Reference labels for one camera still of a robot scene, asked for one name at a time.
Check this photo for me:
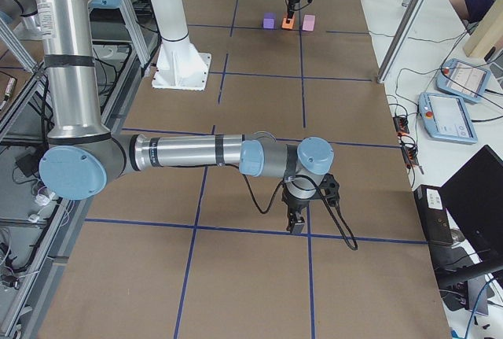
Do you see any dark purple foam cube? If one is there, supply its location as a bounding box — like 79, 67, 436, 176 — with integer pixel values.
263, 13, 276, 30

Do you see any wooden board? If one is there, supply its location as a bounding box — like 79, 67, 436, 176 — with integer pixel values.
463, 0, 502, 58

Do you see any light pink foam cube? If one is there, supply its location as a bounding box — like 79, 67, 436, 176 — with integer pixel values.
302, 14, 316, 31

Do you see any blue teach pendant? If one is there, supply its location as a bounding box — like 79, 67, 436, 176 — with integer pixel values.
436, 58, 490, 104
418, 92, 478, 145

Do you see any person in dark shirt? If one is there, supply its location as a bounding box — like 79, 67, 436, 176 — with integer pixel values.
449, 0, 494, 24

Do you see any near blue teach pendant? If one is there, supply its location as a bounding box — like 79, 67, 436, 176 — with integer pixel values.
418, 92, 478, 145

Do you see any far blue teach pendant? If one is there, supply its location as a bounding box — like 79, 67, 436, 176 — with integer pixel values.
436, 58, 490, 104

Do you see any black control box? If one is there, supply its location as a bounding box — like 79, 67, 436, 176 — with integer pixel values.
413, 185, 453, 247

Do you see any black laptop computer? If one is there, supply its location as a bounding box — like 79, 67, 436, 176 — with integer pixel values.
438, 145, 502, 288

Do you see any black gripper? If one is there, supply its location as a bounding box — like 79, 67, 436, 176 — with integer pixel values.
286, 0, 300, 20
281, 187, 314, 234

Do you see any aluminium frame post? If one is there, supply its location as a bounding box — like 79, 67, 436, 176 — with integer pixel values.
376, 0, 425, 83

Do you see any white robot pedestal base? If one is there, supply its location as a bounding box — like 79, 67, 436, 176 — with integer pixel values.
151, 0, 211, 91

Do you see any orange foam cube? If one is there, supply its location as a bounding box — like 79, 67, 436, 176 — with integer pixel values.
281, 17, 295, 31

